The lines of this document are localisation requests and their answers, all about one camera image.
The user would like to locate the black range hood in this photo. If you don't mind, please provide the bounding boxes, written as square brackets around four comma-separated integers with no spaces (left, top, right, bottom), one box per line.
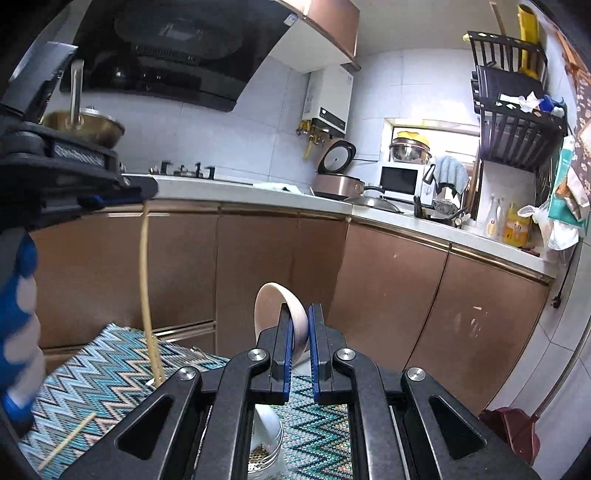
[73,0,294,112]

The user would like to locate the white microwave oven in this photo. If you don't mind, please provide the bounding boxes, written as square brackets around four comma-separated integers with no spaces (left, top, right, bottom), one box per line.
[379,161,435,206]

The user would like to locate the wire utensil drainer basket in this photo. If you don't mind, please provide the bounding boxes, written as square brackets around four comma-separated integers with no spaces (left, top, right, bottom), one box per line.
[247,436,287,479]

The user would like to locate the yellow roll on rack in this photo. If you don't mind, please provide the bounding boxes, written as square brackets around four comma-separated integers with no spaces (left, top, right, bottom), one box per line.
[517,4,540,80]

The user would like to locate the brass wok with handle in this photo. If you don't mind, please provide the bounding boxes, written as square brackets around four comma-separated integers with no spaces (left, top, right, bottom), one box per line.
[40,60,125,149]

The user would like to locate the gas stove top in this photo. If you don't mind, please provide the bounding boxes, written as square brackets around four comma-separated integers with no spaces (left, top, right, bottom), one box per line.
[147,160,256,186]

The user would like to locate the white water heater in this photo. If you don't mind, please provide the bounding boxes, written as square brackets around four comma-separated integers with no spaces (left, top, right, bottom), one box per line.
[301,65,353,138]

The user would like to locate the glass pan lid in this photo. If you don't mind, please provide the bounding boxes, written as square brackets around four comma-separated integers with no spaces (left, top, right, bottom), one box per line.
[345,185,402,214]

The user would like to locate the zigzag woven table mat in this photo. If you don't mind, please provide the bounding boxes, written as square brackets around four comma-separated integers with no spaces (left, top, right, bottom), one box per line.
[19,324,353,479]

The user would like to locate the black wall dish rack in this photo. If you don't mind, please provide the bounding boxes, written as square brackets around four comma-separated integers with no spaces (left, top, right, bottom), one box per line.
[464,31,567,172]

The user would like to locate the brown patterned hanging apron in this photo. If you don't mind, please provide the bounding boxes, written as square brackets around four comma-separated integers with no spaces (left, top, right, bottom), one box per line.
[553,32,591,222]

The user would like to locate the orange liquid bottle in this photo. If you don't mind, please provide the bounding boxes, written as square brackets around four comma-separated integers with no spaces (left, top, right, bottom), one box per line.
[503,202,532,248]

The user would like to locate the lower copper cabinets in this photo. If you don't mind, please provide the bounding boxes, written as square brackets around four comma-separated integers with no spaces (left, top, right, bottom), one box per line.
[33,202,551,413]

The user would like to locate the blue white gloved left hand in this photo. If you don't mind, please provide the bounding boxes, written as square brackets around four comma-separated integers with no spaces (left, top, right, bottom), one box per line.
[1,228,45,437]

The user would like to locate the maroon dustpan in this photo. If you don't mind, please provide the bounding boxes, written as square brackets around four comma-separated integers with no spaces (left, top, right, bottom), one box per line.
[479,407,541,466]

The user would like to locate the blue grey hanging towel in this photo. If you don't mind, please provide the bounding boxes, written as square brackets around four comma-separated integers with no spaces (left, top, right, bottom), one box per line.
[434,156,469,195]

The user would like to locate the white plastic bag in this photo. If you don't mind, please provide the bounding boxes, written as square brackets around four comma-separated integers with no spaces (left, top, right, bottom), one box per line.
[517,200,579,251]

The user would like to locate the copper rice cooker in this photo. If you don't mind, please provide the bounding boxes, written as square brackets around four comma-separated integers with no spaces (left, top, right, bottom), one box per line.
[311,139,365,200]

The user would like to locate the steel pot on microwave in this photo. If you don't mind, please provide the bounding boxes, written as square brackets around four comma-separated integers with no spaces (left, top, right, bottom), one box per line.
[390,131,432,164]

